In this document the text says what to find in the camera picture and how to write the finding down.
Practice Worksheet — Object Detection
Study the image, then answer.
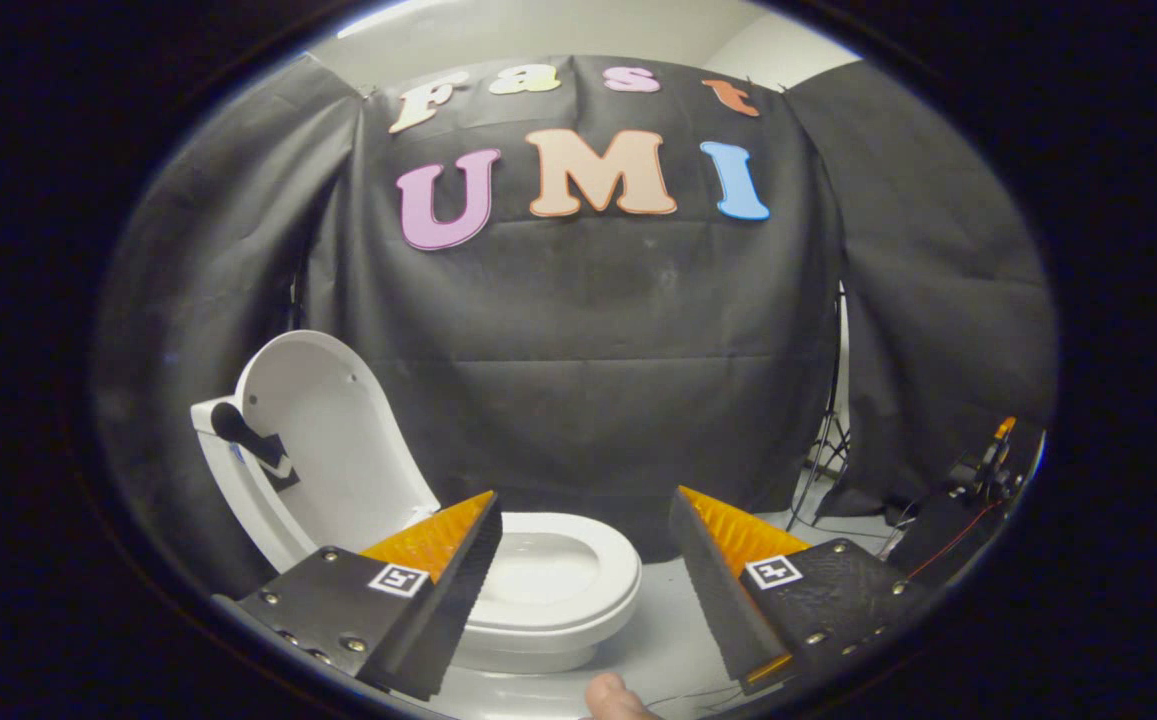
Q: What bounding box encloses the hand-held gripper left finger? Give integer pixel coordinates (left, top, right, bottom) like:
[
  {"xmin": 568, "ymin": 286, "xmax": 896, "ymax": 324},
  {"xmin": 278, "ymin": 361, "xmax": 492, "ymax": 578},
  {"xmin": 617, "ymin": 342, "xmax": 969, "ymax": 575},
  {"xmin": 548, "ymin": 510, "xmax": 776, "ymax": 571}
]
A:
[{"xmin": 213, "ymin": 490, "xmax": 504, "ymax": 703}]

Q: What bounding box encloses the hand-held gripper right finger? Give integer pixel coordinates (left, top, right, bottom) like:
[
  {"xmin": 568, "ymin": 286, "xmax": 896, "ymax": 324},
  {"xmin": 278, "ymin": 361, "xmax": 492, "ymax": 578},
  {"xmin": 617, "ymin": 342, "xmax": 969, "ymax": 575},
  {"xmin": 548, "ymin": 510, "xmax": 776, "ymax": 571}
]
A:
[{"xmin": 666, "ymin": 486, "xmax": 924, "ymax": 698}]

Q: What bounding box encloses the white toilet lid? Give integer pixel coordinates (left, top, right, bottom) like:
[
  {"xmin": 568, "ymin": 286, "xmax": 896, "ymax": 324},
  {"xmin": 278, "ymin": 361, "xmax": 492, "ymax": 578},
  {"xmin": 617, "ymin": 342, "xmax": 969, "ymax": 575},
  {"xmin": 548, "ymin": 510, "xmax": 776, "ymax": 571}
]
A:
[{"xmin": 210, "ymin": 330, "xmax": 441, "ymax": 546}]

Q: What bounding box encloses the white toilet bowl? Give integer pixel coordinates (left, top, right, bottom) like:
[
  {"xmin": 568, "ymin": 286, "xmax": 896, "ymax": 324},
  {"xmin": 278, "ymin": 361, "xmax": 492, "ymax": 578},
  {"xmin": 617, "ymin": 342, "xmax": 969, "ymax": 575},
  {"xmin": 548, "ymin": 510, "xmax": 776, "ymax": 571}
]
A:
[{"xmin": 453, "ymin": 532, "xmax": 629, "ymax": 674}]

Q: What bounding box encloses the black backdrop cloth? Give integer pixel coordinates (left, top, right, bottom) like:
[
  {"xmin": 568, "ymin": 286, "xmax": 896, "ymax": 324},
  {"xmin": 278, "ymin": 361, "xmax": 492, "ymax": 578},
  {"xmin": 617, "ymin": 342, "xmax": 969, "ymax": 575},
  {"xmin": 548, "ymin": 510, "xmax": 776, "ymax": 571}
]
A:
[{"xmin": 93, "ymin": 55, "xmax": 1057, "ymax": 601}]

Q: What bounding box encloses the orange tipped tool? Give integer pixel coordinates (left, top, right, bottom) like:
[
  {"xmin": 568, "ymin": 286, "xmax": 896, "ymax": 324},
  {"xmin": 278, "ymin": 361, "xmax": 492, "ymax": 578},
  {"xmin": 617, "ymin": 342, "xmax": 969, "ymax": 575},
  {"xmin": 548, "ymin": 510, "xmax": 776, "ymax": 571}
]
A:
[{"xmin": 983, "ymin": 417, "xmax": 1019, "ymax": 471}]

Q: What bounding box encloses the dark equipment with red wire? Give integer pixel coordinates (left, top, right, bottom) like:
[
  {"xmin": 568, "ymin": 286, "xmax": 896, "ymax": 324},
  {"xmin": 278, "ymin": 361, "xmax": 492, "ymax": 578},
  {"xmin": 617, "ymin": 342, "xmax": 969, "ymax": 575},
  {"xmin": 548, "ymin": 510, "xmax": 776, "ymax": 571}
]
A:
[{"xmin": 888, "ymin": 420, "xmax": 1047, "ymax": 586}]

